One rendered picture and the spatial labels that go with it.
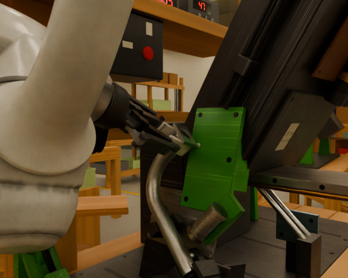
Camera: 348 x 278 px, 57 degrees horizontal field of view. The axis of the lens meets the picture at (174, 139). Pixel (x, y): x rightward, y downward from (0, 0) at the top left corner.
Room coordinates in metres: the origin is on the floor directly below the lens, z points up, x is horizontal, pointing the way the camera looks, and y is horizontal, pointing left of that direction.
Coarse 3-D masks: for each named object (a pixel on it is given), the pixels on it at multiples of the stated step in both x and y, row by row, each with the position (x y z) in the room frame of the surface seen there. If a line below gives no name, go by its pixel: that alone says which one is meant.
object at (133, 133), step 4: (124, 128) 0.53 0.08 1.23; (128, 128) 0.52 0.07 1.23; (132, 132) 0.52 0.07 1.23; (136, 132) 0.52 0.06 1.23; (140, 132) 0.53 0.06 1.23; (144, 132) 0.53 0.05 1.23; (132, 136) 0.52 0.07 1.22; (136, 136) 0.52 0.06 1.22; (136, 140) 0.52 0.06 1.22; (140, 140) 0.51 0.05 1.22; (140, 144) 0.52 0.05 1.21
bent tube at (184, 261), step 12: (180, 132) 0.64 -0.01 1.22; (192, 144) 0.64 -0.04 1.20; (156, 156) 0.68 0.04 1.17; (168, 156) 0.67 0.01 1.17; (156, 168) 0.68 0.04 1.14; (156, 180) 0.67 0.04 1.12; (156, 192) 0.67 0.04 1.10; (156, 204) 0.65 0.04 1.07; (156, 216) 0.63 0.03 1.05; (168, 216) 0.63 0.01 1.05; (168, 228) 0.61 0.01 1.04; (168, 240) 0.59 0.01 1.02; (180, 240) 0.59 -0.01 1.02; (180, 252) 0.57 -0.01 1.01; (180, 264) 0.56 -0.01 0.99
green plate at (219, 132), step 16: (208, 112) 0.67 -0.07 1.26; (224, 112) 0.64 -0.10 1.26; (240, 112) 0.62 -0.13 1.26; (208, 128) 0.66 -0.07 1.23; (224, 128) 0.63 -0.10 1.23; (240, 128) 0.61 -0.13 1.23; (208, 144) 0.65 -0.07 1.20; (224, 144) 0.62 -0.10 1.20; (240, 144) 0.61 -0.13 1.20; (192, 160) 0.66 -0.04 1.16; (208, 160) 0.64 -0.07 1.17; (224, 160) 0.61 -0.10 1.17; (240, 160) 0.63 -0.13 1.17; (192, 176) 0.65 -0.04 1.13; (208, 176) 0.63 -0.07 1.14; (224, 176) 0.60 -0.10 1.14; (240, 176) 0.64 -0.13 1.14; (192, 192) 0.64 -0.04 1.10; (208, 192) 0.62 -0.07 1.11; (224, 192) 0.59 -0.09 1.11
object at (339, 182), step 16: (256, 176) 0.69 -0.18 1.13; (272, 176) 0.67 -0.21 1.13; (288, 176) 0.66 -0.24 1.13; (304, 176) 0.66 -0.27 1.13; (320, 176) 0.66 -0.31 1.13; (336, 176) 0.66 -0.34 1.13; (288, 192) 0.64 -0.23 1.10; (304, 192) 0.62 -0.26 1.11; (320, 192) 0.60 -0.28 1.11; (336, 192) 0.58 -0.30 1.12
